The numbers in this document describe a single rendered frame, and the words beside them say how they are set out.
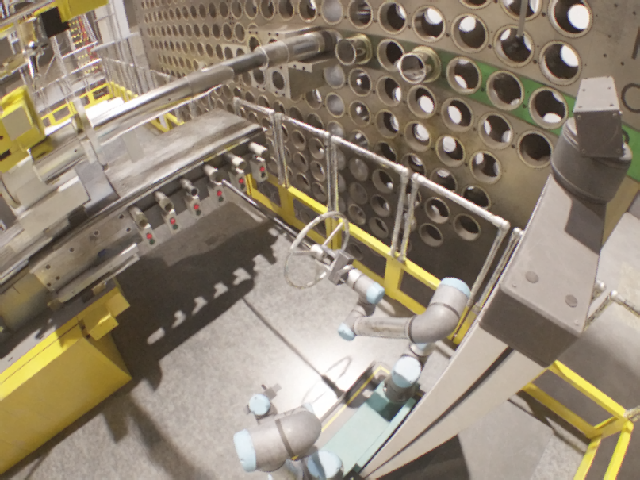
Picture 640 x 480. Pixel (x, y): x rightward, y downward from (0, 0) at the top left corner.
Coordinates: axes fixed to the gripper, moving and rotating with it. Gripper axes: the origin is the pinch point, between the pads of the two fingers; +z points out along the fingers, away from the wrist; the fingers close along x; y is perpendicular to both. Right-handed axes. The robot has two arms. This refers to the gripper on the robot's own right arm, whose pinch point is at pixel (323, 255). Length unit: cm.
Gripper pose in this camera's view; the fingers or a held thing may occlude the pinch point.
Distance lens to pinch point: 141.8
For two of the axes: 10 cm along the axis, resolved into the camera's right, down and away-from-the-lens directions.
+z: -7.0, -4.9, 5.2
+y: 6.1, -0.1, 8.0
